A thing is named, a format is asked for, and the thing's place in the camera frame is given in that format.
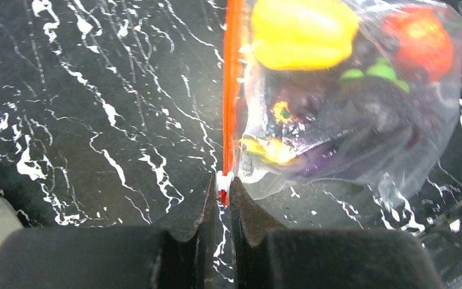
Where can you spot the clear orange zip top bag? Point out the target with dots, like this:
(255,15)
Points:
(435,105)

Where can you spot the dark purple toy mangosteen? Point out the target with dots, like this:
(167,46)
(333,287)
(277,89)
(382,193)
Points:
(374,111)

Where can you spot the dark maroon toy fruit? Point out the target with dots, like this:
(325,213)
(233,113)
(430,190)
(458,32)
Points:
(293,98)

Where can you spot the purple toy eggplant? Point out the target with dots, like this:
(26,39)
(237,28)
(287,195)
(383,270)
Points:
(286,159)

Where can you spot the orange toy pumpkin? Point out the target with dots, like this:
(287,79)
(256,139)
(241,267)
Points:
(424,46)

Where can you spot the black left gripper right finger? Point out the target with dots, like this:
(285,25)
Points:
(267,254)

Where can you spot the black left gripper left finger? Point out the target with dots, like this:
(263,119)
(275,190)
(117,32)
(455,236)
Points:
(174,252)

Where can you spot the yellow toy bell pepper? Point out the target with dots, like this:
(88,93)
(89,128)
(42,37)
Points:
(302,35)

